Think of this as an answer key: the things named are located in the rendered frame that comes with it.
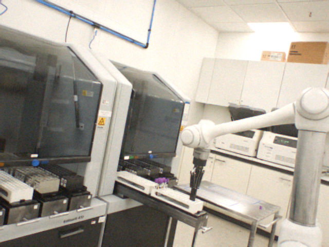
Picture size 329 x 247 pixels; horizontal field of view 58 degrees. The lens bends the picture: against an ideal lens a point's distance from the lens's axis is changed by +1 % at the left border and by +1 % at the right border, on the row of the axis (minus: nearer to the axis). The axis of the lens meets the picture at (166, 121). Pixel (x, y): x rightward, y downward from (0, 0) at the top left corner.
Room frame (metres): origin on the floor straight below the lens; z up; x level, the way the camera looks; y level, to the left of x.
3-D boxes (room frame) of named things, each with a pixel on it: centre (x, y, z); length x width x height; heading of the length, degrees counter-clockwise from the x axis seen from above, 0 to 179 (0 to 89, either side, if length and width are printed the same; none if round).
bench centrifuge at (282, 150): (3.81, -1.60, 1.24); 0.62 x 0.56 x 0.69; 145
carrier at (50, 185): (1.44, 0.52, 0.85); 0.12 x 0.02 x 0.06; 146
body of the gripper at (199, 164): (1.60, -0.22, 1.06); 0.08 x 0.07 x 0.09; 145
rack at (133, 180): (1.84, 0.12, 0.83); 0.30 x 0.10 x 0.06; 55
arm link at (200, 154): (1.60, -0.22, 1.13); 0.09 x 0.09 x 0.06
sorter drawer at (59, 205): (1.57, 0.71, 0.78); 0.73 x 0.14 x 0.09; 55
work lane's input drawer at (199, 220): (1.73, -0.03, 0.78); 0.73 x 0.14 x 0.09; 55
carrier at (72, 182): (1.56, 0.43, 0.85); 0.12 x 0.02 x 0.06; 145
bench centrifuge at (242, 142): (4.14, -1.12, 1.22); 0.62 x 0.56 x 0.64; 143
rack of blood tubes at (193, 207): (1.66, -0.14, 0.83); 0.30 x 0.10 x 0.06; 55
